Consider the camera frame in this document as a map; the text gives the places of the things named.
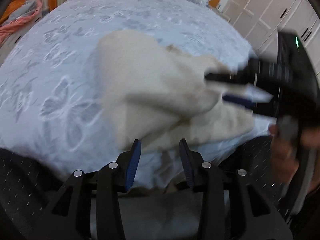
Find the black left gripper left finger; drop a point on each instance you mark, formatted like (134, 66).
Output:
(68, 214)

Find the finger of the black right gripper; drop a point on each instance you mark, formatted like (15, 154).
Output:
(240, 101)
(244, 76)

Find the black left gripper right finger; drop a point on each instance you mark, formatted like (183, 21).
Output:
(233, 207)

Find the cream knitted cardigan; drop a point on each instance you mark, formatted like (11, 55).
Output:
(158, 94)

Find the pink and grey clothes pile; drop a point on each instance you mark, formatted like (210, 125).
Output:
(19, 13)

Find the person's right hand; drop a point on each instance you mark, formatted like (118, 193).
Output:
(287, 154)

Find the white panelled wardrobe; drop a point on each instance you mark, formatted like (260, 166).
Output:
(259, 21)

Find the black dotted trousers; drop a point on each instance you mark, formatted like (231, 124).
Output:
(27, 186)

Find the blue butterfly bed cover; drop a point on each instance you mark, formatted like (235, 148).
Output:
(51, 93)

